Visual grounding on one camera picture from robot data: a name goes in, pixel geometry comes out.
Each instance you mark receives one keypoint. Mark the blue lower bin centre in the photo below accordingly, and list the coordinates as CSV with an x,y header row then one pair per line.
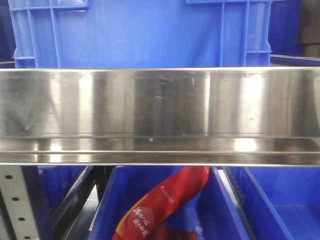
x,y
211,215

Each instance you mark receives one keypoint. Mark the blue lower bin right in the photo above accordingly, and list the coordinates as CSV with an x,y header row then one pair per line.
x,y
280,203

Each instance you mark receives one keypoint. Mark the large blue plastic bin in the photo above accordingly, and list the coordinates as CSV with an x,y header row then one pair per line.
x,y
140,33

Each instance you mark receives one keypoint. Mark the red snack bag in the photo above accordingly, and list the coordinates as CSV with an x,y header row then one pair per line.
x,y
151,210

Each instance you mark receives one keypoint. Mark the stainless steel shelf rail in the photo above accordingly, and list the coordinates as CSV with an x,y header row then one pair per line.
x,y
234,116

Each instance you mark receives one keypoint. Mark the perforated steel rack post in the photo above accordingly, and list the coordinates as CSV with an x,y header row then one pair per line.
x,y
17,202

